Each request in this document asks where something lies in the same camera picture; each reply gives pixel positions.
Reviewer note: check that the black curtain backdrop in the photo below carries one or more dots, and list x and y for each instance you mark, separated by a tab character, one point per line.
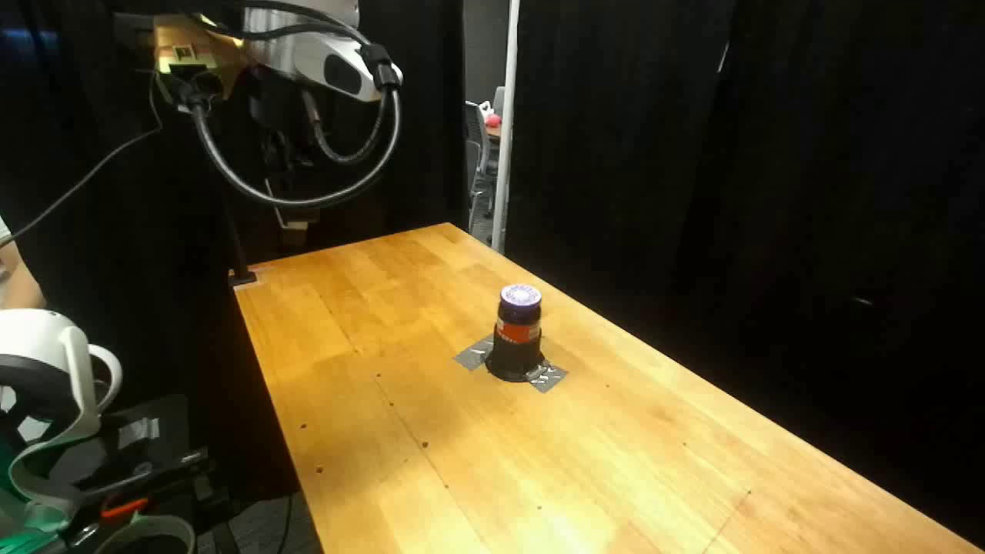
755	170

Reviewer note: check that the dark bottle with purple lid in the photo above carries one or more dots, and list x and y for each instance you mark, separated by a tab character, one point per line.
518	333

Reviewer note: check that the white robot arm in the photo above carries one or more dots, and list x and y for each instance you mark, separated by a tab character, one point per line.
321	45

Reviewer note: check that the grey duct tape strip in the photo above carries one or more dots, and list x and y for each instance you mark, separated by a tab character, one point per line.
542	377

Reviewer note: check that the white vertical pole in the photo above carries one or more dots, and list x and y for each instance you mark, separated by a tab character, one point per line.
507	141

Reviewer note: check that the gold wrist camera mount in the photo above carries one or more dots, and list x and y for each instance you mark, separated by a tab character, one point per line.
186	60

